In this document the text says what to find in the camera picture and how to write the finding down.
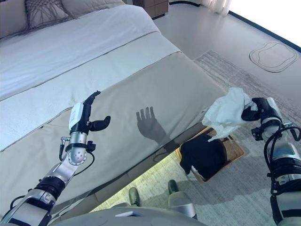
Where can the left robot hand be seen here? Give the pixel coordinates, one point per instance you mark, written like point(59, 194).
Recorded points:
point(77, 117)

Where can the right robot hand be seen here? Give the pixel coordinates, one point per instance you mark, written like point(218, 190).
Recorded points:
point(270, 108)

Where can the white garment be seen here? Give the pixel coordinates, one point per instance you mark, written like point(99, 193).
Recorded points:
point(225, 110)

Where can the black garment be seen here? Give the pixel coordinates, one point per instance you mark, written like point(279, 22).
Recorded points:
point(204, 155)

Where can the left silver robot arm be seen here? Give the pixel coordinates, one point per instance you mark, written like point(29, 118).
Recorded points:
point(63, 169)

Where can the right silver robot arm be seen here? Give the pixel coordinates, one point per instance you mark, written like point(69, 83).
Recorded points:
point(284, 155)

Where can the brown wicker basket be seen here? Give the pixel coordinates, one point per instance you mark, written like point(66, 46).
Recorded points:
point(235, 150)

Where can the bed with beige bedspread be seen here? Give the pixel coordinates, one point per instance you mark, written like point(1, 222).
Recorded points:
point(129, 89)

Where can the white duvet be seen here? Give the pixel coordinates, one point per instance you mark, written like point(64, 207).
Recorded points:
point(70, 47)

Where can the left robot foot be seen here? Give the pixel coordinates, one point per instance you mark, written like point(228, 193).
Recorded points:
point(134, 195)

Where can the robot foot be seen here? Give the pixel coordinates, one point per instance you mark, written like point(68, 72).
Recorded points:
point(172, 186)
point(134, 195)

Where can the grey robot torso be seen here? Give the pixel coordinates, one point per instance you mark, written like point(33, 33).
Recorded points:
point(117, 216)

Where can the patterned grey cushion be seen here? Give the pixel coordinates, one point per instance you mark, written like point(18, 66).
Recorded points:
point(44, 13)

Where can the large beige pillow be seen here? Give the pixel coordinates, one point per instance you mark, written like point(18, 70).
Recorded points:
point(11, 18)
point(89, 7)

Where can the white curtain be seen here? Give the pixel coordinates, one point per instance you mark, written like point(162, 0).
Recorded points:
point(214, 5)

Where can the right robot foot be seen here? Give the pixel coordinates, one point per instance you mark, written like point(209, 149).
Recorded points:
point(172, 186)

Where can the right silver robot leg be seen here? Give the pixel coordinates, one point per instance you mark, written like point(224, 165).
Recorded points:
point(183, 204)

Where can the light wooden nightstand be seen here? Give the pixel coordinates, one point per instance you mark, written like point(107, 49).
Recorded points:
point(155, 8)

